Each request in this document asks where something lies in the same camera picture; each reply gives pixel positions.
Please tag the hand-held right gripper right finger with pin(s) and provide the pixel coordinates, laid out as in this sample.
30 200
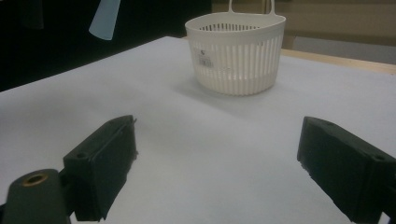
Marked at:
342 168

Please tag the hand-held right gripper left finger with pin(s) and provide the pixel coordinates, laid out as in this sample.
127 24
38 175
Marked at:
102 168

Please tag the light blue hairbrush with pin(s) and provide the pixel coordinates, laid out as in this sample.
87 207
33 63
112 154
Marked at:
104 18

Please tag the white slotted plastic basket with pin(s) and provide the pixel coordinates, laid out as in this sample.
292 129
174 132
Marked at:
236 62

